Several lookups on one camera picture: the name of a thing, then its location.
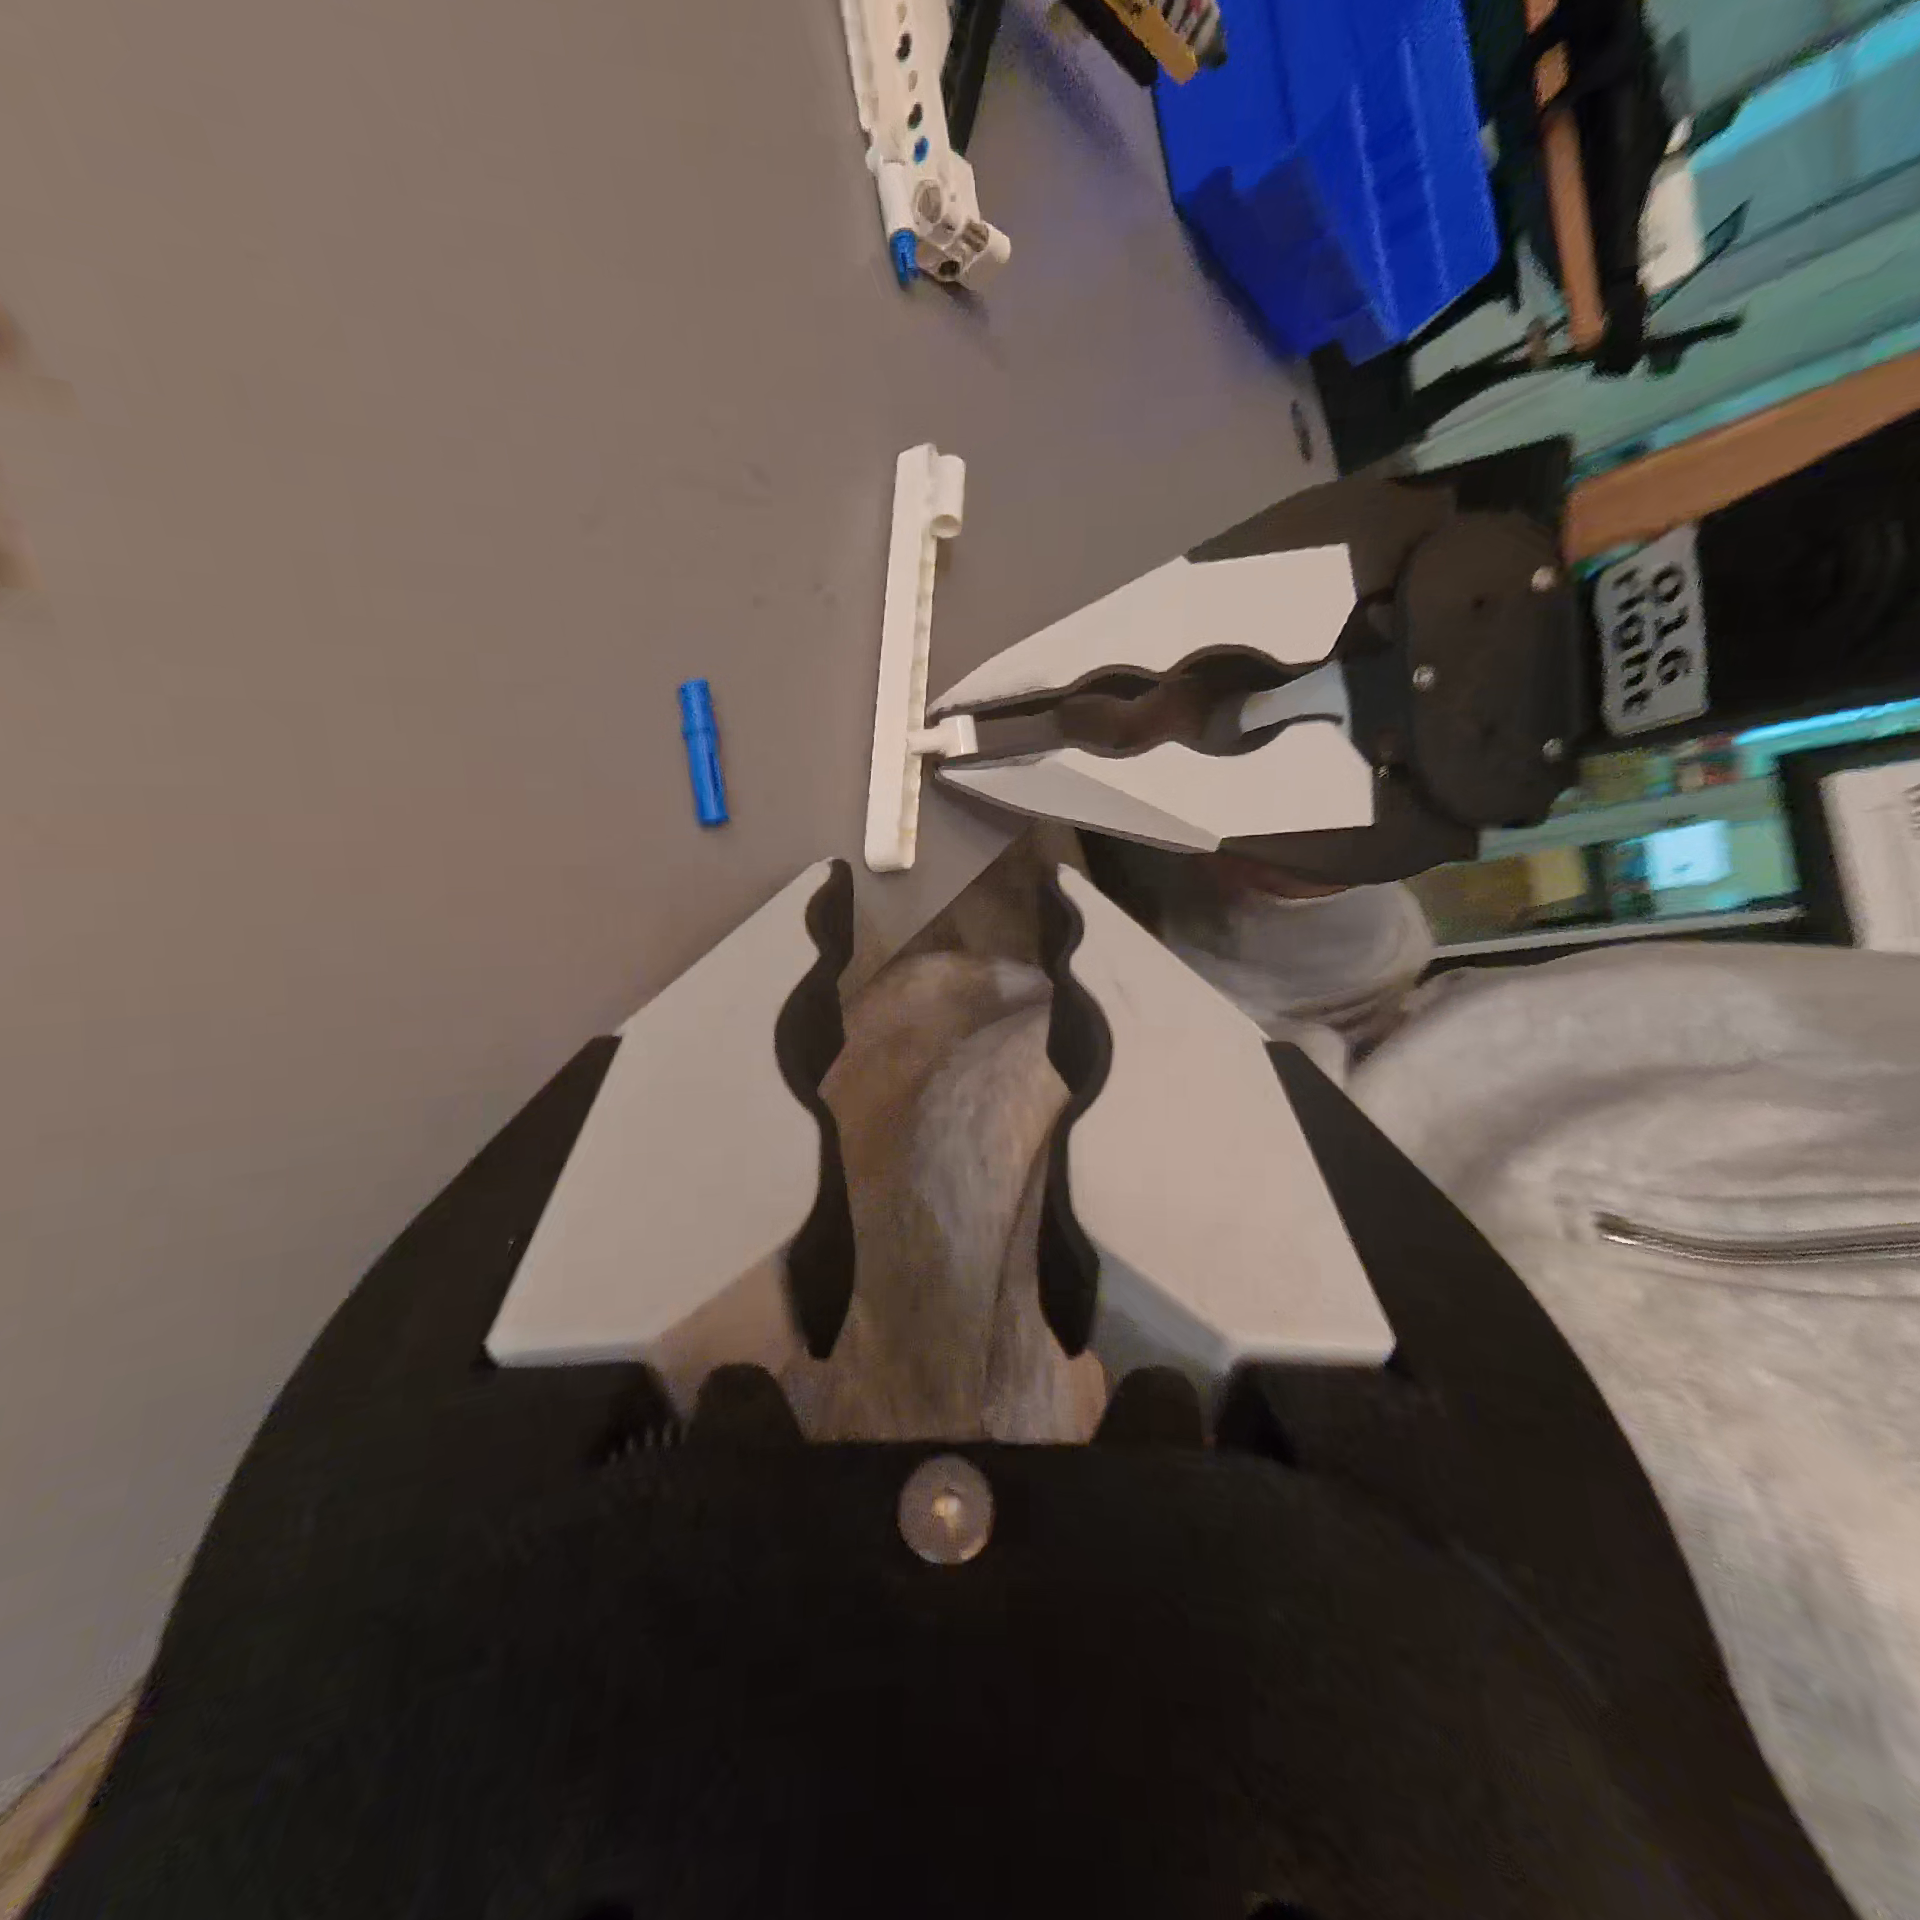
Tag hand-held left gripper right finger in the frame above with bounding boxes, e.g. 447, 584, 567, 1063
1037, 861, 1402, 1373

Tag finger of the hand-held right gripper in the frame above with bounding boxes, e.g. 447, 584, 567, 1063
924, 544, 1363, 722
933, 664, 1378, 859

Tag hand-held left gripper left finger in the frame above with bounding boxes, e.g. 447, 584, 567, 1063
485, 857, 859, 1370

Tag long white lego beam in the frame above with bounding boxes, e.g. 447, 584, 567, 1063
863, 444, 980, 875

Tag person's right forearm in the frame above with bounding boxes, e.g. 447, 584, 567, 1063
1094, 839, 1438, 1051

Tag small blue lego pin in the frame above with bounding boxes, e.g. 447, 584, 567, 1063
672, 679, 735, 829

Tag white lego assembly blue pins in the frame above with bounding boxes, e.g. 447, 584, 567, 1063
837, 0, 1018, 297

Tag wooden shelf board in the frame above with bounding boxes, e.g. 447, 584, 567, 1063
1558, 349, 1920, 560

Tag grey zip hoodie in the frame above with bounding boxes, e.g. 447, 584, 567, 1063
815, 885, 1920, 1920

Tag blue plastic bin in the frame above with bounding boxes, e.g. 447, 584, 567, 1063
1152, 0, 1503, 367

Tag yellow black tool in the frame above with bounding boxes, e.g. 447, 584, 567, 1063
1100, 0, 1227, 88

